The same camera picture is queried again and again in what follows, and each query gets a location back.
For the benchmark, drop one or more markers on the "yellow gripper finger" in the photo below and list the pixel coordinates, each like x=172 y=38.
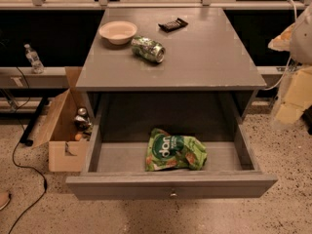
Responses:
x=297 y=98
x=282 y=42

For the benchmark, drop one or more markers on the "green rice chip bag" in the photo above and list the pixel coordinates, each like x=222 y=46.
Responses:
x=166 y=152

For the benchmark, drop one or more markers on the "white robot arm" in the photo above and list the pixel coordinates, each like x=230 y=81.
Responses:
x=300 y=53

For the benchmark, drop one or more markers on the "open grey drawer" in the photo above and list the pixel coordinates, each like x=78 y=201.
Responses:
x=115 y=161

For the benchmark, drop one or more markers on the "black chocolate bar wrapper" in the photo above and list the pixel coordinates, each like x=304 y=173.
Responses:
x=173 y=25

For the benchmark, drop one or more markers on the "green soda can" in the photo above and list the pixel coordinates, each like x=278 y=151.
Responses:
x=148 y=49

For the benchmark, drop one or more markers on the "white bowl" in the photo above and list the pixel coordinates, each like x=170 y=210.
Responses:
x=118 y=32

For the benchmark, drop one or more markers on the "items inside cardboard box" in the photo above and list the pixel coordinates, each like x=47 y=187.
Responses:
x=83 y=124

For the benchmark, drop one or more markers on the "open cardboard box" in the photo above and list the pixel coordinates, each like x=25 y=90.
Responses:
x=66 y=148

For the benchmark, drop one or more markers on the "clear water bottle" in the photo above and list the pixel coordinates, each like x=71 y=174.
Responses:
x=33 y=58

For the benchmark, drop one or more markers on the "grey side shelf rail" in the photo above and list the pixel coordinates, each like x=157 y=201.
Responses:
x=23 y=77

